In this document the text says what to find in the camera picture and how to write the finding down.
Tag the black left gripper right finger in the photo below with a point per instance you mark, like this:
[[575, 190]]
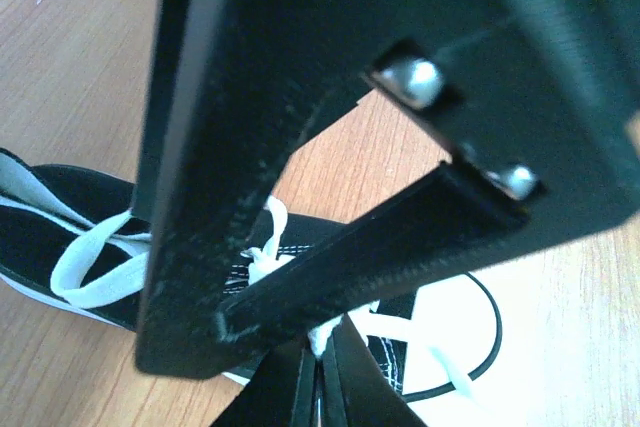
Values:
[[352, 389]]

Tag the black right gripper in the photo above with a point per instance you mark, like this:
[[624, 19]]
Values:
[[549, 84]]

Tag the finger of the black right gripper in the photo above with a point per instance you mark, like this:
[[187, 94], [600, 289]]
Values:
[[234, 89], [430, 231]]

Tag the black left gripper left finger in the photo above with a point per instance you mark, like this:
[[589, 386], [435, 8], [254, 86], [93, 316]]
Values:
[[280, 393]]

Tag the black canvas sneaker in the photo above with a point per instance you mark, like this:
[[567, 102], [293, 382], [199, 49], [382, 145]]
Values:
[[69, 240]]

